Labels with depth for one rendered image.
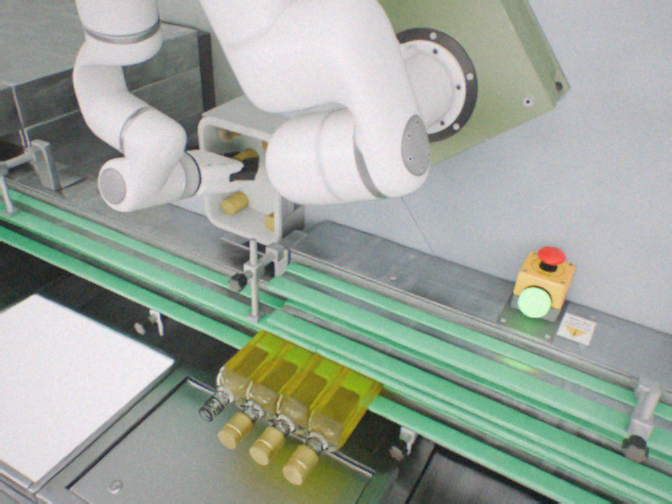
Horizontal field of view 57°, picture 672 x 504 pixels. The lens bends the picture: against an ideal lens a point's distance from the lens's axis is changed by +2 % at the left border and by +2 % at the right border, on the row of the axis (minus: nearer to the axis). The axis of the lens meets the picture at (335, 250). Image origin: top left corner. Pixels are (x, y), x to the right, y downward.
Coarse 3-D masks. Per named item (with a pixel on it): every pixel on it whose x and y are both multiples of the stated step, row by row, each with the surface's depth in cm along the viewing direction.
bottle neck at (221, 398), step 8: (216, 392) 97; (224, 392) 97; (208, 400) 96; (216, 400) 96; (224, 400) 97; (232, 400) 98; (200, 408) 95; (208, 408) 94; (216, 408) 95; (208, 416) 96; (216, 416) 95
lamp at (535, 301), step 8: (528, 288) 91; (536, 288) 91; (520, 296) 92; (528, 296) 90; (536, 296) 89; (544, 296) 90; (520, 304) 91; (528, 304) 90; (536, 304) 89; (544, 304) 89; (528, 312) 91; (536, 312) 90; (544, 312) 90
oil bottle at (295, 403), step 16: (304, 368) 100; (320, 368) 100; (336, 368) 100; (304, 384) 97; (320, 384) 97; (288, 400) 94; (304, 400) 94; (288, 416) 93; (304, 416) 93; (304, 432) 95
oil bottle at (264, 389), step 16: (288, 352) 103; (304, 352) 104; (272, 368) 100; (288, 368) 100; (256, 384) 97; (272, 384) 97; (288, 384) 98; (256, 400) 95; (272, 400) 95; (272, 416) 97
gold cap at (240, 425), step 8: (240, 416) 93; (248, 416) 93; (232, 424) 92; (240, 424) 92; (248, 424) 93; (224, 432) 91; (232, 432) 91; (240, 432) 91; (248, 432) 93; (224, 440) 92; (232, 440) 91; (240, 440) 92; (232, 448) 92
